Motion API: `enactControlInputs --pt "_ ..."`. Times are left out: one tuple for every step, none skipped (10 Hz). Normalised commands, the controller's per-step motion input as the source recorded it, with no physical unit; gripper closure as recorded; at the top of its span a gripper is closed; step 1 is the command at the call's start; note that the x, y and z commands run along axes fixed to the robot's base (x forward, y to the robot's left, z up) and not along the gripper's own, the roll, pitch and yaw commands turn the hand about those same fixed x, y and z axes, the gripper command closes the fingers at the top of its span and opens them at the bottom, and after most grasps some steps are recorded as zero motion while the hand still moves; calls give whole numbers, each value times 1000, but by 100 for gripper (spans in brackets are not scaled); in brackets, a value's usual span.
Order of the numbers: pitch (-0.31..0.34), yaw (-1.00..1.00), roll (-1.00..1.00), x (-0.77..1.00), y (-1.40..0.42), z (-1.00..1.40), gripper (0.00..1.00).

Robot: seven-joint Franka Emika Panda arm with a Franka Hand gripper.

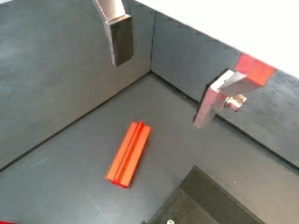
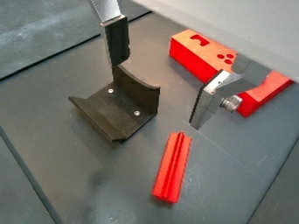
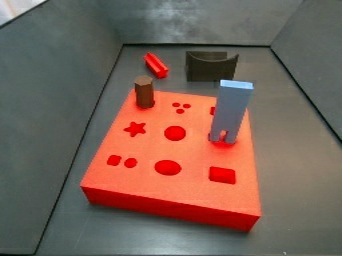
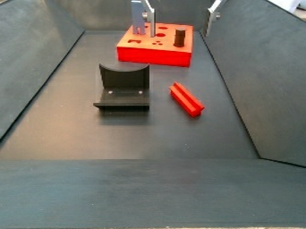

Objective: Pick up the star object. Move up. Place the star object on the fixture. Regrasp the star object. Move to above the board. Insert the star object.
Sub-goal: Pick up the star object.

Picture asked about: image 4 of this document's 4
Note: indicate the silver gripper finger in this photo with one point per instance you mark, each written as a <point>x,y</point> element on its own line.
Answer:
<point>211,15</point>
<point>148,15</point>

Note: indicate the red star profile bar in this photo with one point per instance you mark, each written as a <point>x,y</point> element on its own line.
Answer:
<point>186,99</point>

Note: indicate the black curved fixture stand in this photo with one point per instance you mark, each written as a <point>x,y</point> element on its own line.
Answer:
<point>125,88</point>

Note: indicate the black cylinder peg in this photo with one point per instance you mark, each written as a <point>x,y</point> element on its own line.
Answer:
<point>179,37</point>

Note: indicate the red block with shaped holes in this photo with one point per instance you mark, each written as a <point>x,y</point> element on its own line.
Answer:
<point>143,49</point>

